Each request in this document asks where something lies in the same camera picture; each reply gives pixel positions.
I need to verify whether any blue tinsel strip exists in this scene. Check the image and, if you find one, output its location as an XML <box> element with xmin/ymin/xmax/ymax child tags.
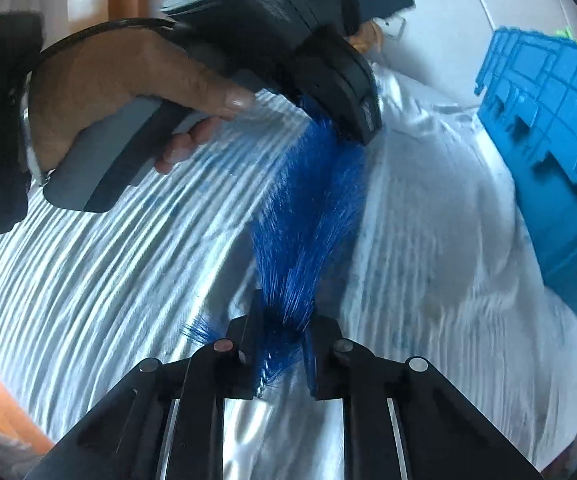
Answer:
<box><xmin>183</xmin><ymin>95</ymin><xmax>369</xmax><ymax>396</ymax></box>

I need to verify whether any white wall socket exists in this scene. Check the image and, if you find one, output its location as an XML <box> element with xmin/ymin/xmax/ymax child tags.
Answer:
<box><xmin>378</xmin><ymin>12</ymin><xmax>409</xmax><ymax>41</ymax></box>

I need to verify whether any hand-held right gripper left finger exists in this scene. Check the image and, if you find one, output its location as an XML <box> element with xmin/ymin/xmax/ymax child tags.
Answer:
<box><xmin>23</xmin><ymin>290</ymin><xmax>269</xmax><ymax>480</ymax></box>

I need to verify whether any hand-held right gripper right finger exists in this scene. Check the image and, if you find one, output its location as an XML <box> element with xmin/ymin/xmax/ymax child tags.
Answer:
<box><xmin>304</xmin><ymin>315</ymin><xmax>544</xmax><ymax>480</ymax></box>

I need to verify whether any blue plastic crate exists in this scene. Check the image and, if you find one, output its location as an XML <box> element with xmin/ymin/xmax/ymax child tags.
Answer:
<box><xmin>474</xmin><ymin>25</ymin><xmax>577</xmax><ymax>326</ymax></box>

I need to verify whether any person's left hand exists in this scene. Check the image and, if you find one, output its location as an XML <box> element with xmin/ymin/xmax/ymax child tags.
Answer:
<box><xmin>28</xmin><ymin>35</ymin><xmax>256</xmax><ymax>176</ymax></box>

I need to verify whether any black cable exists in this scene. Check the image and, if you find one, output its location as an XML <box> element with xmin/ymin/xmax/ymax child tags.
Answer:
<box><xmin>41</xmin><ymin>17</ymin><xmax>176</xmax><ymax>68</ymax></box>

